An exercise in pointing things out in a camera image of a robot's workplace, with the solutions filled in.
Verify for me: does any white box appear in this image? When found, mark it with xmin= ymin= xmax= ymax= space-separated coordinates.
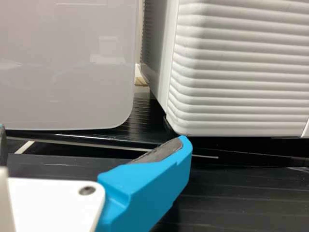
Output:
xmin=0 ymin=0 xmax=141 ymax=132

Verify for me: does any incubator door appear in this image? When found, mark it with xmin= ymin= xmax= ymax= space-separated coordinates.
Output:
xmin=166 ymin=0 xmax=309 ymax=139

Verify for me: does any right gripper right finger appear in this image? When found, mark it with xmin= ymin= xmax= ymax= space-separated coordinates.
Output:
xmin=97 ymin=135 xmax=194 ymax=232

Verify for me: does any black platform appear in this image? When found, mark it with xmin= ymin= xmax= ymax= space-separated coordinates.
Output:
xmin=4 ymin=94 xmax=309 ymax=167
xmin=6 ymin=145 xmax=309 ymax=232

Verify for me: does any white incubator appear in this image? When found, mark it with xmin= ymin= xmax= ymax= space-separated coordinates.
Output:
xmin=141 ymin=0 xmax=180 ymax=114

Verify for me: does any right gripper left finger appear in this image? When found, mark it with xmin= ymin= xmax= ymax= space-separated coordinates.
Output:
xmin=0 ymin=122 xmax=8 ymax=168

